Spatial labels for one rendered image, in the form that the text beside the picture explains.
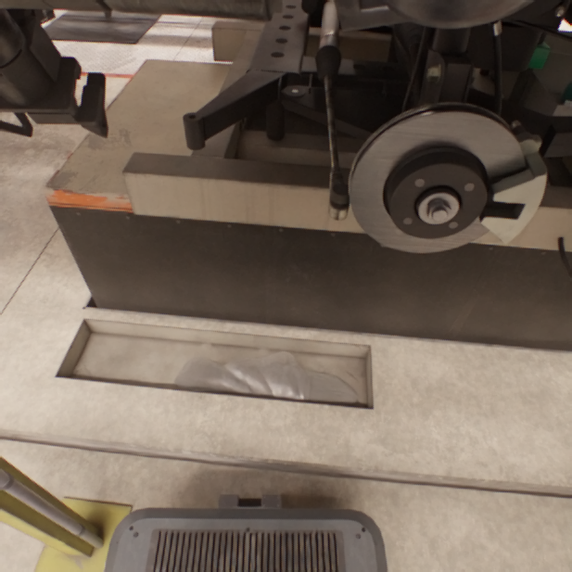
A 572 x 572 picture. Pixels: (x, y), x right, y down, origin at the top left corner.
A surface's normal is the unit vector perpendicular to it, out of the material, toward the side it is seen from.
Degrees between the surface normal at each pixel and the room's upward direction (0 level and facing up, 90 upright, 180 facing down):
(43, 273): 0
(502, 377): 0
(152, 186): 90
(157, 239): 90
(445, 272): 90
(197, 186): 90
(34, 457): 0
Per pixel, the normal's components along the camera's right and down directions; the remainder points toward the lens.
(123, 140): 0.04, -0.66
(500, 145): -0.09, 0.75
